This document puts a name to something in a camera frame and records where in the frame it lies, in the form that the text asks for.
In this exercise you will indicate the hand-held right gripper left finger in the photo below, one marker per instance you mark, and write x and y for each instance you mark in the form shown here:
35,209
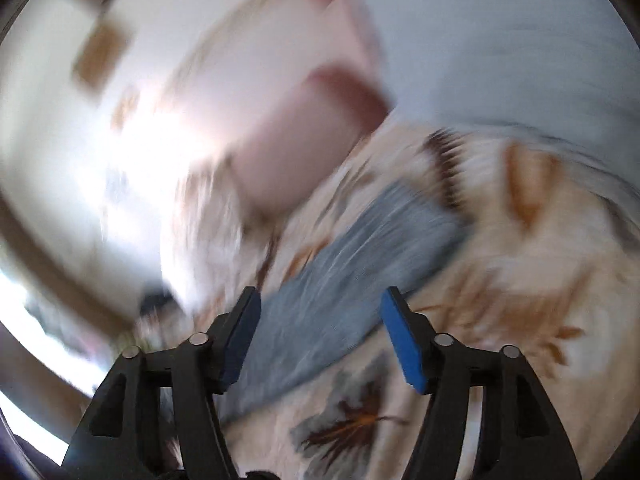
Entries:
242,340

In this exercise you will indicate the light blue quilted pillow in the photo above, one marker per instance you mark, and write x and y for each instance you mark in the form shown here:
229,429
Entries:
500,50

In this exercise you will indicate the grey denim pants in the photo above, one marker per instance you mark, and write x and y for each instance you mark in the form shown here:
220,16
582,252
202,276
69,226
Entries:
350,270

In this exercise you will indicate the leaf printed blanket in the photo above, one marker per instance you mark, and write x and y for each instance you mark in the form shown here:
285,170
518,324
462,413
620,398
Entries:
505,280

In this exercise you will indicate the pink bolster cushion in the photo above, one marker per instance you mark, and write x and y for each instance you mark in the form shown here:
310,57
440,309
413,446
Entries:
300,150

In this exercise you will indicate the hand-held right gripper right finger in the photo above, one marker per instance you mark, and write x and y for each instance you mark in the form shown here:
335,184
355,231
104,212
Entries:
402,340

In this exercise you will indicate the pink padded headboard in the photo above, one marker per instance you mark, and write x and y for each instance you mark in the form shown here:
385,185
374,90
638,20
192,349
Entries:
295,45

